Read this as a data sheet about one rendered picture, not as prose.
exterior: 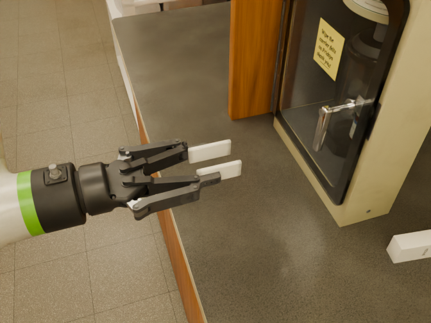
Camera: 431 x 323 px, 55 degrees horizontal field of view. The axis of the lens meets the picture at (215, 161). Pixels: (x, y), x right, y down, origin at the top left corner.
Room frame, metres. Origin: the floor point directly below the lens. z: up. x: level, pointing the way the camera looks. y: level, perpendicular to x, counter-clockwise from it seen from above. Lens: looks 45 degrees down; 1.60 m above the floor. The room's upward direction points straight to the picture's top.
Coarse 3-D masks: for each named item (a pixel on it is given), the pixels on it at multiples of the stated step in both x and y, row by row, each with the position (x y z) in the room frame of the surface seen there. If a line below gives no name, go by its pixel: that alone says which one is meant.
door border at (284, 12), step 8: (288, 0) 0.75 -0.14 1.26; (288, 8) 0.75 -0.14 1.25; (288, 16) 0.75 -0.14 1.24; (408, 16) 0.48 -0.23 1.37; (280, 32) 0.77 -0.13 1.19; (280, 40) 0.76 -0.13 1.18; (280, 48) 0.76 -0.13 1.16; (280, 56) 0.76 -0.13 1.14; (280, 64) 0.75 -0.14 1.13; (280, 72) 0.75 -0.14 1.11; (272, 96) 0.77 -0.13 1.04; (360, 152) 0.48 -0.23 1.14; (352, 176) 0.48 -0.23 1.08
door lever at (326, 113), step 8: (344, 104) 0.51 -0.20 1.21; (352, 104) 0.51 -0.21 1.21; (320, 112) 0.50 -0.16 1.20; (328, 112) 0.50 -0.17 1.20; (336, 112) 0.50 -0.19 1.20; (352, 112) 0.51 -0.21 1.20; (320, 120) 0.50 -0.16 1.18; (328, 120) 0.50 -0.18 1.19; (320, 128) 0.50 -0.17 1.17; (328, 128) 0.50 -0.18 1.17; (320, 136) 0.50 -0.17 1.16; (312, 144) 0.51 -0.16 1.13; (320, 144) 0.50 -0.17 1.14
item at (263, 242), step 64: (128, 64) 1.05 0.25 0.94; (192, 64) 1.05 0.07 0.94; (192, 128) 0.77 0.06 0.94; (256, 128) 0.77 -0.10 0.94; (256, 192) 0.56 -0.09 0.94; (192, 256) 0.41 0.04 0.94; (256, 256) 0.41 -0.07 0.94; (320, 256) 0.41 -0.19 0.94; (384, 256) 0.41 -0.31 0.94; (256, 320) 0.29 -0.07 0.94; (320, 320) 0.29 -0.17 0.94; (384, 320) 0.29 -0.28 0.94
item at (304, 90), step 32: (320, 0) 0.65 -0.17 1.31; (352, 0) 0.57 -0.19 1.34; (384, 0) 0.51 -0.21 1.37; (288, 32) 0.74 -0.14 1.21; (352, 32) 0.56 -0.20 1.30; (384, 32) 0.50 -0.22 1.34; (288, 64) 0.72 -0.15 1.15; (352, 64) 0.54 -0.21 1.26; (384, 64) 0.48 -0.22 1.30; (288, 96) 0.70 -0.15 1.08; (320, 96) 0.60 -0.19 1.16; (352, 96) 0.52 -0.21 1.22; (288, 128) 0.68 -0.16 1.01; (352, 128) 0.50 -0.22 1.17; (320, 160) 0.56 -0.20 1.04; (352, 160) 0.48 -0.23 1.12
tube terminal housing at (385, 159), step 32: (416, 0) 0.48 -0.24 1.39; (416, 32) 0.47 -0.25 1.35; (416, 64) 0.48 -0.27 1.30; (384, 96) 0.48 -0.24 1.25; (416, 96) 0.49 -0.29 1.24; (384, 128) 0.48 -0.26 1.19; (416, 128) 0.50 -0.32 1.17; (384, 160) 0.48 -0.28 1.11; (320, 192) 0.55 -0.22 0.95; (352, 192) 0.47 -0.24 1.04; (384, 192) 0.49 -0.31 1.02
